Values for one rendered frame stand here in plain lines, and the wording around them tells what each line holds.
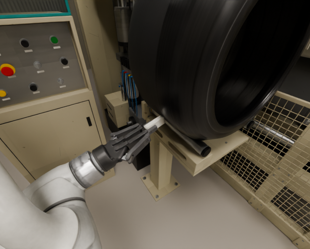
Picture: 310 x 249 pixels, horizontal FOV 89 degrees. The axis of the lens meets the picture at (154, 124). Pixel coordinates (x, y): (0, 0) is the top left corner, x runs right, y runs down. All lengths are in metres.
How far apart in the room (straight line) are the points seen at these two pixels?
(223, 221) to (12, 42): 1.67
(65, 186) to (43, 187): 0.05
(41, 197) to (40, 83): 0.70
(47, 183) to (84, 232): 0.16
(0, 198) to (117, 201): 1.25
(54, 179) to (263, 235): 1.44
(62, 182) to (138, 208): 1.06
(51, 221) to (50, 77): 0.81
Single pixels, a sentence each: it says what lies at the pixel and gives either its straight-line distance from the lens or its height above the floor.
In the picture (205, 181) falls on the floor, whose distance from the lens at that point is 1.63.
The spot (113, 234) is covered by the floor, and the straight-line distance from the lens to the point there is 1.42.
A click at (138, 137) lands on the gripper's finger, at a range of 0.47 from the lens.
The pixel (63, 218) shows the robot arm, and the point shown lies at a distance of 0.37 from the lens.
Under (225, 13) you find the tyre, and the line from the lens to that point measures 0.35.
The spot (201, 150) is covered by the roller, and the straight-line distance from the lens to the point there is 0.59.
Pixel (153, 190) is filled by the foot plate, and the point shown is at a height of 0.01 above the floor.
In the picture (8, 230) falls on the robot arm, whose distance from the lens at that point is 0.32.
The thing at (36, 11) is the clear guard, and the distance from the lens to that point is 0.97.
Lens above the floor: 1.34
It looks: 39 degrees down
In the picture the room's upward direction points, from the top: straight up
